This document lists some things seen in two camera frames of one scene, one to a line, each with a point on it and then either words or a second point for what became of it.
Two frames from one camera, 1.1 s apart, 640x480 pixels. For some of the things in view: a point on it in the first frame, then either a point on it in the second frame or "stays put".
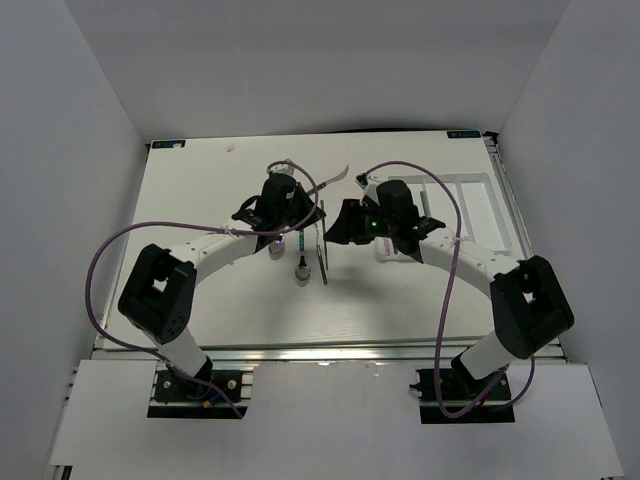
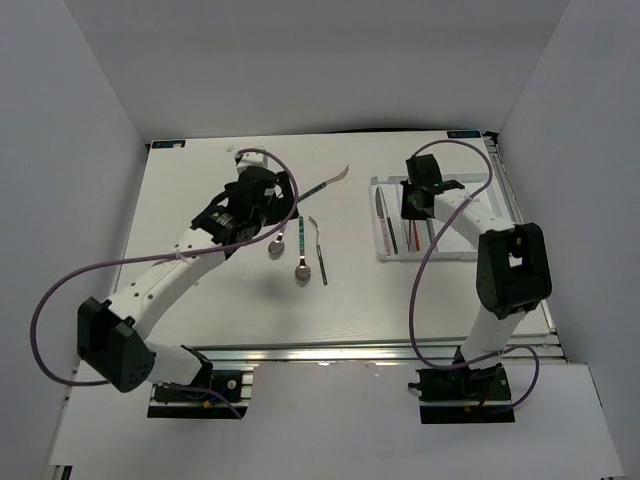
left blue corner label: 168,144 stays put
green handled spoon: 302,272 stays put
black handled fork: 319,245 stays put
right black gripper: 347,227 → 406,213
